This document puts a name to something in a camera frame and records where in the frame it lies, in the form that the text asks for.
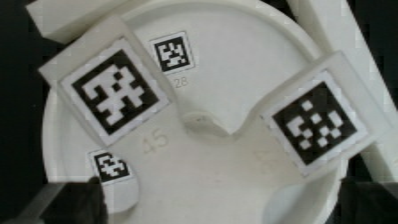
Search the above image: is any white cross-shaped table base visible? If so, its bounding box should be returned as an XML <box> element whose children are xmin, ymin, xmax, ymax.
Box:
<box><xmin>40</xmin><ymin>16</ymin><xmax>388</xmax><ymax>224</ymax></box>

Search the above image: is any white front fence rail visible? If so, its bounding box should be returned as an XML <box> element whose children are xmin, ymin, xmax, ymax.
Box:
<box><xmin>24</xmin><ymin>0</ymin><xmax>149</xmax><ymax>43</ymax></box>

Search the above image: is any white right fence rail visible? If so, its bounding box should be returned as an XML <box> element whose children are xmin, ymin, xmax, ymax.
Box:
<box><xmin>285</xmin><ymin>0</ymin><xmax>398</xmax><ymax>182</ymax></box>

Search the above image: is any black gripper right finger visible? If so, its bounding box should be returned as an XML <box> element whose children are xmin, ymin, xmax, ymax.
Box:
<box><xmin>339</xmin><ymin>178</ymin><xmax>398</xmax><ymax>224</ymax></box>

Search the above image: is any white fence rail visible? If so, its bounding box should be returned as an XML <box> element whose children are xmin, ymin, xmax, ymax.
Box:
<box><xmin>24</xmin><ymin>0</ymin><xmax>149</xmax><ymax>43</ymax></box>
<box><xmin>285</xmin><ymin>0</ymin><xmax>398</xmax><ymax>182</ymax></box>

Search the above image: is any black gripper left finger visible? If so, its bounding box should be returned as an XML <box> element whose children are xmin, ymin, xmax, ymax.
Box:
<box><xmin>40</xmin><ymin>177</ymin><xmax>108</xmax><ymax>224</ymax></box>

